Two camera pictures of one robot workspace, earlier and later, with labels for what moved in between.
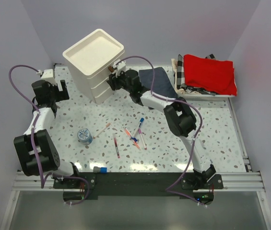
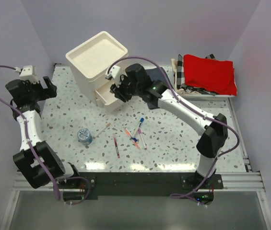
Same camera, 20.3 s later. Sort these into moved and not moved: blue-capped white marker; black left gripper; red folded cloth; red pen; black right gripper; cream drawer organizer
Moved: black right gripper; black left gripper
Not moved: red pen; cream drawer organizer; blue-capped white marker; red folded cloth
